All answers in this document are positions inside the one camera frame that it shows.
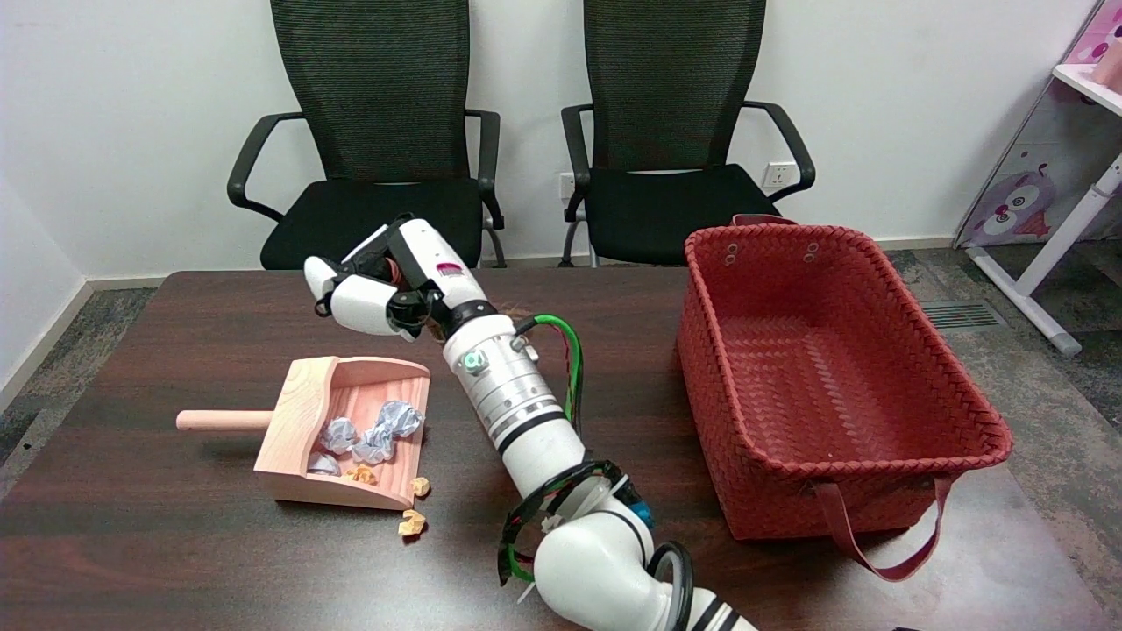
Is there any red woven basket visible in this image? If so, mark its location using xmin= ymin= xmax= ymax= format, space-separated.
xmin=675 ymin=213 xmax=1015 ymax=584

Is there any black mesh office chair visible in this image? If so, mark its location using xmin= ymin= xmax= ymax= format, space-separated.
xmin=226 ymin=0 xmax=508 ymax=271
xmin=559 ymin=0 xmax=816 ymax=268

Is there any wooden dustpan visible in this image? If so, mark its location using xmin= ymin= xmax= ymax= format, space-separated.
xmin=175 ymin=355 xmax=431 ymax=513

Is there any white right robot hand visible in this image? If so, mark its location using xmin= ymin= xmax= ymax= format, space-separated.
xmin=302 ymin=215 xmax=499 ymax=343

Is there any pink owl print shelf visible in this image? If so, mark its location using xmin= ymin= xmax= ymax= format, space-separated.
xmin=954 ymin=0 xmax=1122 ymax=246

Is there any white desk leg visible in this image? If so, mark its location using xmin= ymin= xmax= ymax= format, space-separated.
xmin=967 ymin=153 xmax=1122 ymax=356

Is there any pink cup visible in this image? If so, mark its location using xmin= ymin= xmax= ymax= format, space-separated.
xmin=1091 ymin=39 xmax=1122 ymax=89

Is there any floor vent grille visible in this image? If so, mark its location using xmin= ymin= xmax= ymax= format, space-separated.
xmin=919 ymin=301 xmax=1009 ymax=331

